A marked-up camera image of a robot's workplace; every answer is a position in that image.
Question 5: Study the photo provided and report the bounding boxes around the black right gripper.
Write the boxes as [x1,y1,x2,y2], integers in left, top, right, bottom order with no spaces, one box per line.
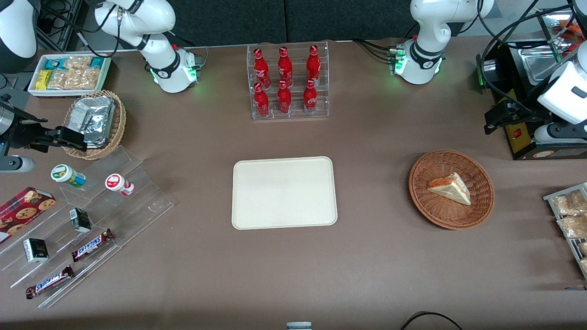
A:
[0,106,88,153]

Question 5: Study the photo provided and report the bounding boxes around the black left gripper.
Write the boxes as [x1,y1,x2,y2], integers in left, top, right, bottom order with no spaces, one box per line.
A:
[484,98,551,135]

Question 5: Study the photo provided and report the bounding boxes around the triangular sandwich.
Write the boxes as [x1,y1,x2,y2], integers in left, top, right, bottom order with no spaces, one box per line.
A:
[427,172,472,206]

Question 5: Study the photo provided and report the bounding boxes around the white rectangular snack tray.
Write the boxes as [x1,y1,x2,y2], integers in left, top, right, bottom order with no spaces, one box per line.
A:
[27,53,112,98]

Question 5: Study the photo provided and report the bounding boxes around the light tan wicker basket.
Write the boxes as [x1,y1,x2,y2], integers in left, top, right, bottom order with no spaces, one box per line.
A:
[62,89,127,161]

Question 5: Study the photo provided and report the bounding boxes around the grey snack tray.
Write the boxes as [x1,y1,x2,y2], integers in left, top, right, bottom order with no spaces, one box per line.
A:
[543,182,587,281]

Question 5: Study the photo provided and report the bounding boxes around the brown round wicker basket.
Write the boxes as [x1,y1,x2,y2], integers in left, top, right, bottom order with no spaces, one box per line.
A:
[408,149,496,231]

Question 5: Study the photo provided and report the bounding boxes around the cream plastic tray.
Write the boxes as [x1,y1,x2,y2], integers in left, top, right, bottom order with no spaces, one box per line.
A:
[232,156,338,231]

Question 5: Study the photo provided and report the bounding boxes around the black food warmer cabinet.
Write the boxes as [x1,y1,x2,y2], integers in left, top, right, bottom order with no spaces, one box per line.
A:
[475,6,587,161]

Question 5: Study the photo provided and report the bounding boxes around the silver foil package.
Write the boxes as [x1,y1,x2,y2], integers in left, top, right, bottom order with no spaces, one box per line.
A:
[68,96,116,149]

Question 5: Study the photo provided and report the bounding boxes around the green lid yoghurt cup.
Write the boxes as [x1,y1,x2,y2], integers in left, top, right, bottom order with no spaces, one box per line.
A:
[50,164,87,189]

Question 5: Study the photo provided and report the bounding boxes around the clear peanut snack bag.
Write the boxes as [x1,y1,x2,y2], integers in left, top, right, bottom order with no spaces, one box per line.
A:
[47,68,100,91]
[64,55,93,71]

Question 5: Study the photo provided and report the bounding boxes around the steel food pan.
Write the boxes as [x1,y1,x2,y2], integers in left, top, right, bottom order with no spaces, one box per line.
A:
[518,44,567,86]

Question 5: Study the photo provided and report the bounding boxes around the red lid yoghurt cup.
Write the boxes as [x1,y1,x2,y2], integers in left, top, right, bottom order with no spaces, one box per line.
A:
[105,173,135,197]

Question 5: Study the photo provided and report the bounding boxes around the red tartan cookie box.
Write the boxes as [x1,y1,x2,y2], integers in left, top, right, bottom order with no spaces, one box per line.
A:
[0,186,57,245]

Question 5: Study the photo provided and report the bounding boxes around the small black carton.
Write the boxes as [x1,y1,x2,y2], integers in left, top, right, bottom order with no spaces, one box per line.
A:
[69,207,93,233]
[22,237,50,264]

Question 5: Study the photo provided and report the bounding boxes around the clear acrylic stepped display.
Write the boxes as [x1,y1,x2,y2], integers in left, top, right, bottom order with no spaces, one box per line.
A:
[0,145,176,309]

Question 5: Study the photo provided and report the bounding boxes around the black equipment rack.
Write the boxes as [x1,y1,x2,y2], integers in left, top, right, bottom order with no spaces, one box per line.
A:
[36,0,92,52]

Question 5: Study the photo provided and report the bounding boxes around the orange red fried food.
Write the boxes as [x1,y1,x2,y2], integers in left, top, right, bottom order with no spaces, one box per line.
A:
[550,18,587,52]

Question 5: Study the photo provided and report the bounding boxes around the Snickers chocolate bar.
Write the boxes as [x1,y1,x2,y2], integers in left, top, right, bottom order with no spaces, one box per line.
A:
[25,264,75,300]
[71,228,115,263]

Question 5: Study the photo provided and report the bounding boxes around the red cola bottle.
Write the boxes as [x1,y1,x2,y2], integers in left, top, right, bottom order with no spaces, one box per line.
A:
[277,46,294,87]
[306,44,321,83]
[277,80,293,115]
[303,79,318,115]
[253,82,271,118]
[253,48,271,88]

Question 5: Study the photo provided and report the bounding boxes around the clear acrylic bottle rack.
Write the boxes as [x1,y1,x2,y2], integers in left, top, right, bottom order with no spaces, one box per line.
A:
[246,41,330,121]

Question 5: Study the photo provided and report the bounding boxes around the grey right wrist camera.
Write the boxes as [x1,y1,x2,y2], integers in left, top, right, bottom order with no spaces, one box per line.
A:
[0,155,35,173]

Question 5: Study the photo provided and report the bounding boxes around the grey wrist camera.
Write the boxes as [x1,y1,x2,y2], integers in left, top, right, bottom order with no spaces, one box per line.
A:
[533,123,587,144]
[0,155,35,173]

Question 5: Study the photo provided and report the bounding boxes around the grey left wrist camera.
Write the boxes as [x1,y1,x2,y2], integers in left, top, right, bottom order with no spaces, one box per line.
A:
[533,123,587,144]

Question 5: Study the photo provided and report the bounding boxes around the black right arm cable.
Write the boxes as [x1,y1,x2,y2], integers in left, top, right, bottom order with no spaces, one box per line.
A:
[39,0,123,59]

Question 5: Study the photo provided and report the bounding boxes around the black left arm base cables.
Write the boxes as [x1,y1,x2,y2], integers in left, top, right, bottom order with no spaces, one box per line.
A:
[352,38,396,63]

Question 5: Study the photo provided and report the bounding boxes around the black loose table cable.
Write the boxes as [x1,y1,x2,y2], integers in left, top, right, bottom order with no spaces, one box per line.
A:
[400,311,464,330]

